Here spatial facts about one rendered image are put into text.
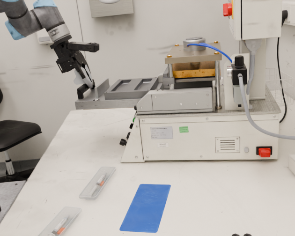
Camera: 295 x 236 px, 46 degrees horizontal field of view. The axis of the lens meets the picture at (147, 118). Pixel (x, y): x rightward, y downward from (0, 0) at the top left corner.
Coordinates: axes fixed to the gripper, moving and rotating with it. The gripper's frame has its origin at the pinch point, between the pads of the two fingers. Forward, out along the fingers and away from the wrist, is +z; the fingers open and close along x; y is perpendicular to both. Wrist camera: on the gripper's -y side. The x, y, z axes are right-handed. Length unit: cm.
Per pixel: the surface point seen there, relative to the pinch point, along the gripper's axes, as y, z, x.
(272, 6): -68, -1, 16
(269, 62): -69, 40, -90
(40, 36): 69, -36, -115
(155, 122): -21.7, 18.7, 17.1
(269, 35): -64, 7, 16
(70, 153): 18.1, 20.4, 8.3
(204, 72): -42.3, 10.6, 10.8
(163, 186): -20, 34, 33
